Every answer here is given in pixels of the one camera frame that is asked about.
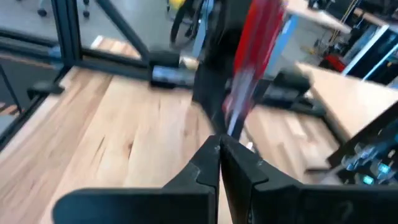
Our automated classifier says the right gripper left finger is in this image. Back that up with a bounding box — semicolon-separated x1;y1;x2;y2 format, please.
52;134;222;224

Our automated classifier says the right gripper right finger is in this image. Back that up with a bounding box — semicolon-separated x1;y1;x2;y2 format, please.
220;134;398;224

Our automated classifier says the red clear-handled screwdriver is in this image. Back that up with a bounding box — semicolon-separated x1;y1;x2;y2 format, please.
221;0;286;138

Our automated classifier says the black metal peg board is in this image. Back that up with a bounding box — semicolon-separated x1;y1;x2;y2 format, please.
325;101;398;187

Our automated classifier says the yellow gripper tag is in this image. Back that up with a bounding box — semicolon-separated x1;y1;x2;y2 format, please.
169;0;188;11

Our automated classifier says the tan wooden desk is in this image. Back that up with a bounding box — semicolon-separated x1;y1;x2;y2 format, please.
284;0;354;34
294;61;398;142

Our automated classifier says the black frame clamp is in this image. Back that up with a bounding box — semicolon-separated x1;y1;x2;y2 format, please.
148;50;200;90

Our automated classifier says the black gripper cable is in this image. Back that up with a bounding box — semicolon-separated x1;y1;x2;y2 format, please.
169;0;208;50

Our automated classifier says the black aluminium table frame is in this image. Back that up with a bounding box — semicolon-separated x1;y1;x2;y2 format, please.
0;0;200;153

